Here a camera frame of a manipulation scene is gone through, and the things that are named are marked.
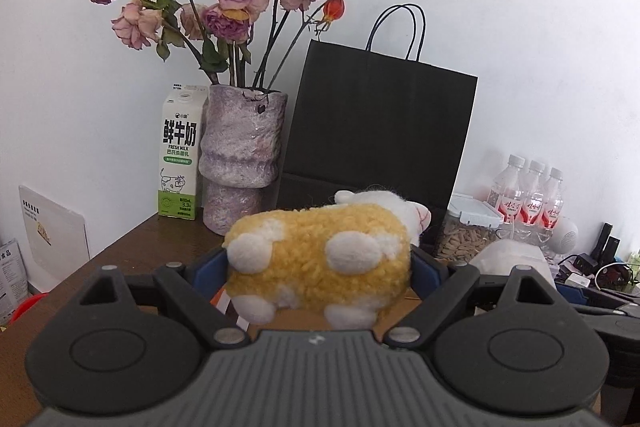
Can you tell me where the yellow white plush cow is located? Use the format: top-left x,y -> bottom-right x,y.
224,190 -> 432,329

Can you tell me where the white power adapter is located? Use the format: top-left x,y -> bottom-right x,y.
564,273 -> 591,288

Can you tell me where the crumpled white tissue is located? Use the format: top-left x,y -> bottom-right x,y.
469,239 -> 555,287

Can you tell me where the clear jar of seeds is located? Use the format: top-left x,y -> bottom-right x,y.
435,194 -> 503,263

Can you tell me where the black charger stand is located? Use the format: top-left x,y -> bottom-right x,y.
590,223 -> 620,269

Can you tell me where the white round speaker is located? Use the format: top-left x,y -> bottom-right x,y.
548,216 -> 578,255

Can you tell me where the water bottle red label left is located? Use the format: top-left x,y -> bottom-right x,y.
486,155 -> 525,225

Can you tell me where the water bottle red label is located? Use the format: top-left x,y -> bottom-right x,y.
538,168 -> 564,244
486,155 -> 525,225
515,160 -> 544,241

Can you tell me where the orange cardboard box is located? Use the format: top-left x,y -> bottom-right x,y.
209,287 -> 421,340

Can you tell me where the water bottle red label middle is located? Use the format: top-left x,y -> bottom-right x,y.
515,160 -> 544,241

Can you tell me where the water bottle red label right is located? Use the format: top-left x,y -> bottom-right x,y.
538,168 -> 564,244

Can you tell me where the purple textured vase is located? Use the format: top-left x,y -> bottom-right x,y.
198,84 -> 288,235

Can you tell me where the white card leaflet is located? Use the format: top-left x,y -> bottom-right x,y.
18,185 -> 91,291

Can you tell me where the white green milk carton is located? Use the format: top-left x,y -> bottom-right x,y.
157,84 -> 208,221

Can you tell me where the black paper shopping bag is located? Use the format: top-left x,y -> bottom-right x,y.
277,3 -> 477,249

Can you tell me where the dried pink rose bouquet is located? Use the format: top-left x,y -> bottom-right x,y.
90,0 -> 345,93

